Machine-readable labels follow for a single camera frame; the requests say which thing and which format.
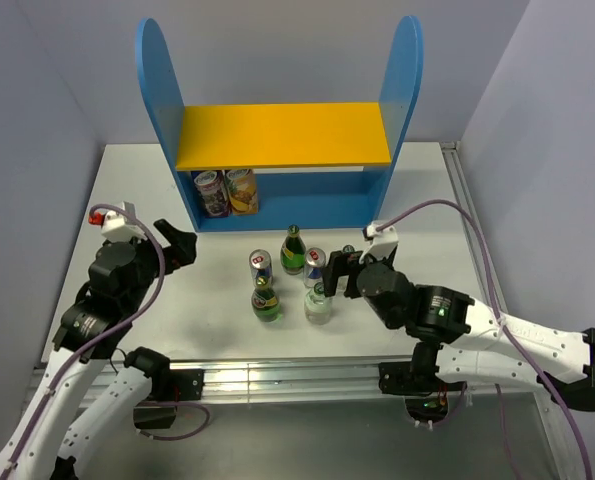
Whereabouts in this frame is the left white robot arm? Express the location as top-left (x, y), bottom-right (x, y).
top-left (0, 219), bottom-right (197, 479)

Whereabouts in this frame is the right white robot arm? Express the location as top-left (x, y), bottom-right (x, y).
top-left (322, 251), bottom-right (595, 412)

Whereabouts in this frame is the aluminium mounting rail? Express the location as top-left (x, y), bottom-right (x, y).
top-left (26, 357), bottom-right (548, 411)

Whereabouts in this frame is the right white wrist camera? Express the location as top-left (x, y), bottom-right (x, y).
top-left (359, 221), bottom-right (398, 264)

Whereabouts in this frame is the blue and yellow shelf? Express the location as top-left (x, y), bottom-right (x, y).
top-left (134, 16), bottom-right (424, 232)

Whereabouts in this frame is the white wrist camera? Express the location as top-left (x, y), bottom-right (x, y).
top-left (359, 221), bottom-right (398, 264)
top-left (88, 211), bottom-right (147, 243)

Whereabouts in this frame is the yellow pineapple juice carton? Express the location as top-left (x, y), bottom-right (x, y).
top-left (224, 169), bottom-right (259, 215)

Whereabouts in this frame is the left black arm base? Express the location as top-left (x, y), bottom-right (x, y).
top-left (133, 368), bottom-right (205, 431)

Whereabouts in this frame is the clear soda bottle front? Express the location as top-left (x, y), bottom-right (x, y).
top-left (304, 282), bottom-right (332, 325)

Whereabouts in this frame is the green perrier bottle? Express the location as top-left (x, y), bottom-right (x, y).
top-left (280, 224), bottom-right (306, 275)
top-left (251, 275), bottom-right (281, 322)

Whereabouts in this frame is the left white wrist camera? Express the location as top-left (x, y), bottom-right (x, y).
top-left (88, 211), bottom-right (147, 243)

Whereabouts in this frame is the Red Bull can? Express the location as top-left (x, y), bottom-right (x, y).
top-left (303, 247), bottom-right (326, 288)
top-left (248, 249), bottom-right (273, 285)

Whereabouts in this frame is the purple grape juice carton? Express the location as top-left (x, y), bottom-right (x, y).
top-left (193, 170), bottom-right (230, 218)

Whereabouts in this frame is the green Perrier bottle front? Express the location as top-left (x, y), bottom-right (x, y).
top-left (251, 275), bottom-right (281, 322)

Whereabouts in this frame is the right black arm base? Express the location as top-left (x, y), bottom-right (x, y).
top-left (378, 361), bottom-right (465, 423)

